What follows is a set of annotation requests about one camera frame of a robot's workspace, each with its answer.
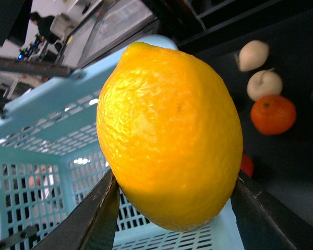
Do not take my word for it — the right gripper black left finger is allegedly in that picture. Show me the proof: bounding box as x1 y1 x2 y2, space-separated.
33 170 119 249

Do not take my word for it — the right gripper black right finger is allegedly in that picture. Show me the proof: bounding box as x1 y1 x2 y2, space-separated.
231 176 313 249

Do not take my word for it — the light teal shopping basket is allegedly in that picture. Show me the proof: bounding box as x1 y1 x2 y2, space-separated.
0 35 244 249

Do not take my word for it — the yellow lemon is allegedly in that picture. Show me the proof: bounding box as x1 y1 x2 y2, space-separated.
97 42 243 231

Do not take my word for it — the orange persimmon green calyx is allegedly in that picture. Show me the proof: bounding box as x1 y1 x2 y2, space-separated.
240 153 254 177

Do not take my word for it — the large round orange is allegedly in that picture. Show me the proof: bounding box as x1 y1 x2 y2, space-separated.
250 95 297 135

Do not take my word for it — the white pear with stem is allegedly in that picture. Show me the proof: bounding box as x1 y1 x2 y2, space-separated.
234 40 270 72

